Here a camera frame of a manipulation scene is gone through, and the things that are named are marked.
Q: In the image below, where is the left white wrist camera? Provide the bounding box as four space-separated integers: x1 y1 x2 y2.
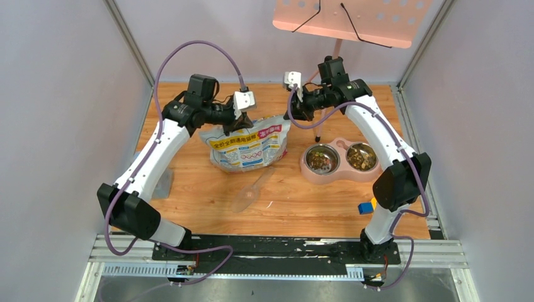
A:
233 91 257 120

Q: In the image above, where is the left steel bowl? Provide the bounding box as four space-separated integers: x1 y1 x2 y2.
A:
304 143 340 175

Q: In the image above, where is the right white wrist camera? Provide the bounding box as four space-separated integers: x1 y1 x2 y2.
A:
283 71 303 102

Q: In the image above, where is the clear plastic scoop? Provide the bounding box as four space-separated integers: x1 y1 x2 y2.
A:
230 167 276 213

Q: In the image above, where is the purple cable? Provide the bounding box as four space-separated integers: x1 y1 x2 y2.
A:
103 40 249 288
287 85 431 291

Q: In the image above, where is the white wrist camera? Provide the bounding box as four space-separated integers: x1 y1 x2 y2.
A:
283 71 303 102
233 91 257 120

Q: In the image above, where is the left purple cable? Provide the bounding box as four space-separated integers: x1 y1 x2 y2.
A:
103 40 249 288

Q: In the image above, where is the pet food bag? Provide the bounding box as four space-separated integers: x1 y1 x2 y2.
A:
198 115 291 172

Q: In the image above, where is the brown kibble in right bowl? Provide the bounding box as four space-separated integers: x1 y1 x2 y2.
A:
347 148 377 171

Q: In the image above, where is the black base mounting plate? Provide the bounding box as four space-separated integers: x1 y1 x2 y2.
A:
152 234 401 276

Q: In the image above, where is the colourful toy block set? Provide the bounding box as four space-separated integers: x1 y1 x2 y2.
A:
358 198 377 215

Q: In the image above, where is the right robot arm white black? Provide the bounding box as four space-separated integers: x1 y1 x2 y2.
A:
283 56 431 263

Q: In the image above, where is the aluminium frame rail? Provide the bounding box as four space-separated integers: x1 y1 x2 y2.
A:
77 233 479 301

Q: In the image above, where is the pink music stand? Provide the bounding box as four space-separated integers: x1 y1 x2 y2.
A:
271 0 436 143

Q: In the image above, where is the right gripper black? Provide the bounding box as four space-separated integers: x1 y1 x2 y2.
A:
285 84 332 122

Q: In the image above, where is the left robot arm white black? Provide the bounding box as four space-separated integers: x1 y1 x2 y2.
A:
97 74 256 260

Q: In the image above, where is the brown kibble in bowl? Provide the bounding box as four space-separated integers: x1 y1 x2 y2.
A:
347 148 377 171
306 151 332 174

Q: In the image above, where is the pink double bowl feeder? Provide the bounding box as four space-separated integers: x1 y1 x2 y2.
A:
300 138 382 185

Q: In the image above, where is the steel bowl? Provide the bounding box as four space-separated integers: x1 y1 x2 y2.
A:
346 143 378 172
304 143 340 175

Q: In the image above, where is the right steel bowl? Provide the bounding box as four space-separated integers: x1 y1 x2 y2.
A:
346 143 378 172

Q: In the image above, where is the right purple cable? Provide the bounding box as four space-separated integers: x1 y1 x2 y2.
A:
287 85 431 291

